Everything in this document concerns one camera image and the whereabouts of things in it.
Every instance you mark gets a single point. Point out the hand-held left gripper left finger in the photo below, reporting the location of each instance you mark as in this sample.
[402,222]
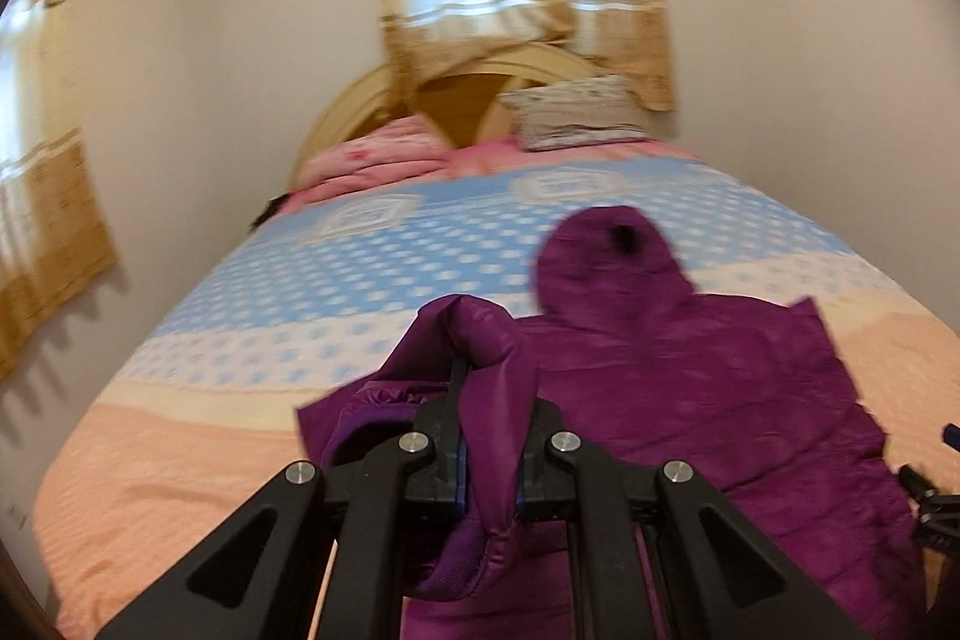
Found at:
[459,464]

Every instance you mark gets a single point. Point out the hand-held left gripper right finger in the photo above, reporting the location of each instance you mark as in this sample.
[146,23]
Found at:
[541,460]

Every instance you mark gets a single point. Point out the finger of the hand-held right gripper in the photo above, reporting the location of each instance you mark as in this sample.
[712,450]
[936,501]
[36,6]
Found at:
[951,436]
[919,481]

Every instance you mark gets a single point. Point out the purple hooded jacket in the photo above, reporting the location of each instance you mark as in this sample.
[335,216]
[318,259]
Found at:
[675,385]

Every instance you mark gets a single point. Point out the patterned blue and peach bedspread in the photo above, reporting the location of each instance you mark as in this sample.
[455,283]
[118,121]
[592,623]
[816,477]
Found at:
[300,280]

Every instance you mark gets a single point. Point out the pink folded blanket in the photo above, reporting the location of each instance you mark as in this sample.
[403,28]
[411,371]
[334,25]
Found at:
[375,160]

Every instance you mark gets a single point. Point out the grey patterned pillow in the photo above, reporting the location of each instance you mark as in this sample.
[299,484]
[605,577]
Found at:
[574,115]

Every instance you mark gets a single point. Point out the cream wooden bed headboard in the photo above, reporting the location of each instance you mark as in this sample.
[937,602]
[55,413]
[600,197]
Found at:
[337,115]

